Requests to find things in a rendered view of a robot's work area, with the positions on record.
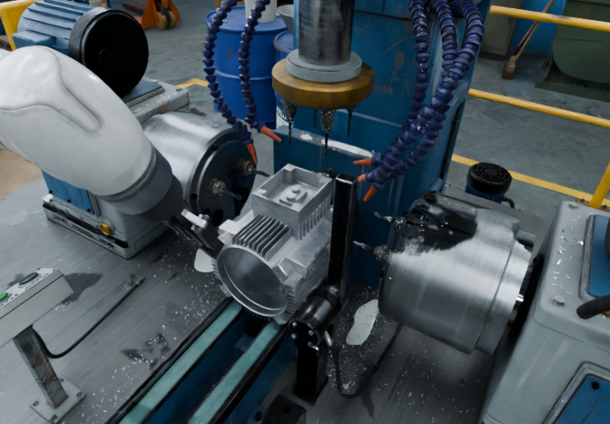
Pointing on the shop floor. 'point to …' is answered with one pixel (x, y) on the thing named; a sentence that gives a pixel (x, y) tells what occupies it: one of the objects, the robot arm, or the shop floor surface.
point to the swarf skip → (581, 44)
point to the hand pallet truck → (156, 7)
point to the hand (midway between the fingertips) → (208, 242)
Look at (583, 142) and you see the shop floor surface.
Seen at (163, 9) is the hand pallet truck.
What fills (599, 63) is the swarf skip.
